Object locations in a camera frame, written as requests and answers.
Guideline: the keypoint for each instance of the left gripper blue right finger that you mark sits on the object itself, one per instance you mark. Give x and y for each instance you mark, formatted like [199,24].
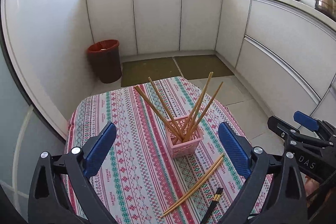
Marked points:
[237,148]

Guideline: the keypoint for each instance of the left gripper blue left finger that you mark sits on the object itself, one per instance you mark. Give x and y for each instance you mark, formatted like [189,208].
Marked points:
[96,149]

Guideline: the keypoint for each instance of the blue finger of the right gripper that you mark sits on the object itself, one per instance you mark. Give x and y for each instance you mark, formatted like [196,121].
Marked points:
[286,131]
[306,121]

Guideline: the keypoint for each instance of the bamboo chopstick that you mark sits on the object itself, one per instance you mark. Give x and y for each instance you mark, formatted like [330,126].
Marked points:
[198,103]
[161,117]
[195,123]
[194,188]
[195,184]
[179,131]

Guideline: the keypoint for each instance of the black gold-tipped chopstick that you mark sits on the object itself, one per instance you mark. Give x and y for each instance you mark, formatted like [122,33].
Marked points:
[211,206]
[214,206]

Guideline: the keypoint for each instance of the person right hand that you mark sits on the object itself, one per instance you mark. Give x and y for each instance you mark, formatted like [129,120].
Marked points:
[310,186]

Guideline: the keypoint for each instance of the patterned embroidered tablecloth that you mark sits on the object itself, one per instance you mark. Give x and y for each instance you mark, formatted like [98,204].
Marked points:
[139,182]

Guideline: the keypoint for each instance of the brown floor mat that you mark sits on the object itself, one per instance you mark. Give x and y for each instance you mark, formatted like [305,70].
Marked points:
[199,67]
[138,72]

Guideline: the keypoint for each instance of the red-lined dark trash bin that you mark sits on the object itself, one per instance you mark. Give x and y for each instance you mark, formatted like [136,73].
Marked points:
[104,58]

